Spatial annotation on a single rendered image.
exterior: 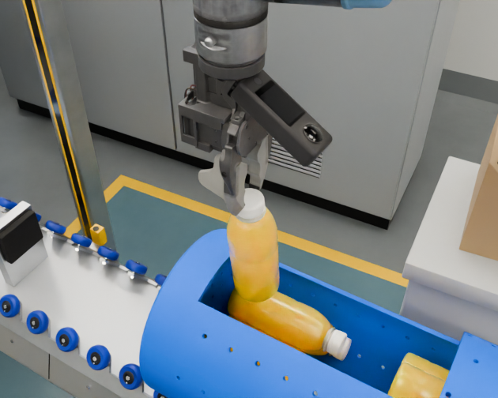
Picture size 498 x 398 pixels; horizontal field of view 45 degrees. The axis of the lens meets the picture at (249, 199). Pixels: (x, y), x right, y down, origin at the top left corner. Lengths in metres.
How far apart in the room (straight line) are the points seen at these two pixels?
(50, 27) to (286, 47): 1.17
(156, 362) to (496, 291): 0.54
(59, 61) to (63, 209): 1.54
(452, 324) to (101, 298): 0.68
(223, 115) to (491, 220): 0.52
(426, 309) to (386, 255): 1.51
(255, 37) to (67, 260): 0.86
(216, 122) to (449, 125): 2.83
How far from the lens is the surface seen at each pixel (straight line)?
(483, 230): 1.04
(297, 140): 0.63
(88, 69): 3.00
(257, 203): 0.75
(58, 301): 1.29
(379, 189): 2.54
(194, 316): 0.86
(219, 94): 0.67
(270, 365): 0.82
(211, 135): 0.68
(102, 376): 1.16
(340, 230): 2.68
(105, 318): 1.23
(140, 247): 2.62
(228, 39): 0.60
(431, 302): 1.10
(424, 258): 1.04
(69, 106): 1.46
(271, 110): 0.63
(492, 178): 0.97
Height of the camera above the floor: 1.90
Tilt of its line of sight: 43 degrees down
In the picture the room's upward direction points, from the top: straight up
